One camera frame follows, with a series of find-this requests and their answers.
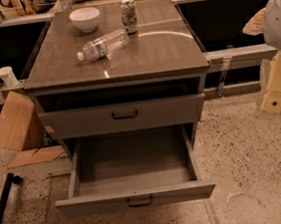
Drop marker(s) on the grey drawer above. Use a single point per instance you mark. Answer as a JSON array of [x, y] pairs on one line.
[[129, 170], [127, 116]]

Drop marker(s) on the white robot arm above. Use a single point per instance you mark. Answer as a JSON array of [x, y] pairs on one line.
[[268, 22]]

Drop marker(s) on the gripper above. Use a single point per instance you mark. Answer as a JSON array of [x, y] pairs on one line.
[[278, 22]]

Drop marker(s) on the white ceramic bowl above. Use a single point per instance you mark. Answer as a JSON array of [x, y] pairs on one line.
[[86, 19]]

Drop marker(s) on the flat cardboard sheet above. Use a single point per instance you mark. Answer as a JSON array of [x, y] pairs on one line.
[[34, 156]]

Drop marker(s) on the brown cardboard box left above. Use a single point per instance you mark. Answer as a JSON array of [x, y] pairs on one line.
[[20, 127]]

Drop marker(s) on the white paper cup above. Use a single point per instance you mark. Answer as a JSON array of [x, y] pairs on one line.
[[8, 77]]

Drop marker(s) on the grey drawer cabinet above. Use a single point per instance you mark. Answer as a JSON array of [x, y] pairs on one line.
[[160, 61]]

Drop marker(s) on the grey top drawer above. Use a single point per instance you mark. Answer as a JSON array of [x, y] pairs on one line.
[[127, 116]]

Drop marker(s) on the black metal stand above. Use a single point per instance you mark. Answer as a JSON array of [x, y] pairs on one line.
[[10, 179]]

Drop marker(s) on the clear plastic water bottle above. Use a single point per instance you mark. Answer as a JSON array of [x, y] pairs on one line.
[[104, 45]]

